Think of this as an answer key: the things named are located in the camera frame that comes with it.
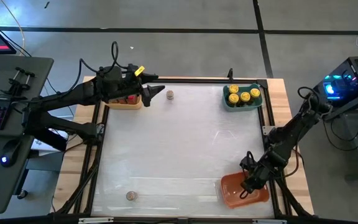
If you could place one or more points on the black caster wheel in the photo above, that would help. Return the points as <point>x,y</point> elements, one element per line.
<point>22,194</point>

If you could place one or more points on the teal plastic bin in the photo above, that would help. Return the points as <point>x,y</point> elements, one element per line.
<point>227,105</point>

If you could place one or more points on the black lit computer case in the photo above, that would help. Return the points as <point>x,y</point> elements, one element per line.
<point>343,84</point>

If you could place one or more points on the silver bracket plate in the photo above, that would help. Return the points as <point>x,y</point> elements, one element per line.
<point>269,221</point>
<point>95,220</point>

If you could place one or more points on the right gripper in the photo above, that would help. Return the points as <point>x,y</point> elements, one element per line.
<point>261,174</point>

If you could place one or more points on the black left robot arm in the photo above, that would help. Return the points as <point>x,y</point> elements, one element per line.
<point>73,93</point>

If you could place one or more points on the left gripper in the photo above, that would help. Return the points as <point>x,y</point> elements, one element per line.
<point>130,84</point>

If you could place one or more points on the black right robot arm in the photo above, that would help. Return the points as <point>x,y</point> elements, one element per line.
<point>291,133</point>

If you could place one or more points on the yellow plastic bin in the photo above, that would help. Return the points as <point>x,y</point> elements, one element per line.
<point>126,106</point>

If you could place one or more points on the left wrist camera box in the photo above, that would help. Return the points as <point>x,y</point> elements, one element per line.
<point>112,74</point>

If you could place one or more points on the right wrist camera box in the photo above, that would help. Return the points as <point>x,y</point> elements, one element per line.
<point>246,161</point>

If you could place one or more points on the small black floor object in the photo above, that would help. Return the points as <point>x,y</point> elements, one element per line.
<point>46,5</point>

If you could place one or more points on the black clamp stand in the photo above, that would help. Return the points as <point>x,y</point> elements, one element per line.
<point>19,82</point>

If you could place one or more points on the grey mounting plate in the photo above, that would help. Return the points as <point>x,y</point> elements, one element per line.
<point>268,130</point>

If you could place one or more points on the yellow tag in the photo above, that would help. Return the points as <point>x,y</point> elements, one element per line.
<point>139,70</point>

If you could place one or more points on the black frame clip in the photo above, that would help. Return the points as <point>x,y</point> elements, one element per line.
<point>230,73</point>

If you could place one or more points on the black computer mouse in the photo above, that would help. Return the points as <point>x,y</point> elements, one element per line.
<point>9,152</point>

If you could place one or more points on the white paper sheet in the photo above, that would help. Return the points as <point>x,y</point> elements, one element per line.
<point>43,146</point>

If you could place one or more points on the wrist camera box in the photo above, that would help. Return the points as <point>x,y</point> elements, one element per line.
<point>246,161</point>
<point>112,74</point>

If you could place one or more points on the orange plastic bin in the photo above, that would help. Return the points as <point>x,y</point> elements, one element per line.
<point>232,193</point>

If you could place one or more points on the black aluminium table frame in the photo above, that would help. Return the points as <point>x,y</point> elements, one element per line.
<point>182,80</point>

